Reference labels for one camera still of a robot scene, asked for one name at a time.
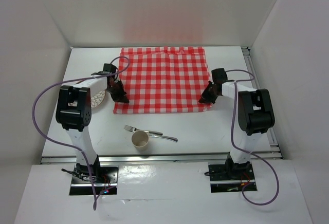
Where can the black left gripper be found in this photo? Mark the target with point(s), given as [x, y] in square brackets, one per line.
[121, 96]

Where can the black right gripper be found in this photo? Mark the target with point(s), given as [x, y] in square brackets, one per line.
[205, 98]

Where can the red white checkered cloth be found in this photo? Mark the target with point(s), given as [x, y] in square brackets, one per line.
[163, 80]

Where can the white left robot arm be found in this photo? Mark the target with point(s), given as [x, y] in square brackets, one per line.
[74, 113]

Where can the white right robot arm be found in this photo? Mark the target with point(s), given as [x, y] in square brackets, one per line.
[252, 111]

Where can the patterned ceramic plate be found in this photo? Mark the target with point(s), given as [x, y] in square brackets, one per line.
[97, 99]

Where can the silver fork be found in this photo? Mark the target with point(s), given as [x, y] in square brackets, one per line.
[134, 129]

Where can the beige paper cup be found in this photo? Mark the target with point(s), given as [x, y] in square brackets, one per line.
[140, 140]

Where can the silver table knife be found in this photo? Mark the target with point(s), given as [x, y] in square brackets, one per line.
[163, 137]

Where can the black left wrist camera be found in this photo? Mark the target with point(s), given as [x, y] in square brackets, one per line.
[109, 68]

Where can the aluminium front rail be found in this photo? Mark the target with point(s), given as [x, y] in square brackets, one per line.
[142, 159]

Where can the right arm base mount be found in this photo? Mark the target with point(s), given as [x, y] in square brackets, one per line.
[222, 182]

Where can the aluminium side rail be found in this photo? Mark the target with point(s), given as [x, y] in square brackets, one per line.
[261, 99]

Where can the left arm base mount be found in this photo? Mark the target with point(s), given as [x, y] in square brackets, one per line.
[106, 182]

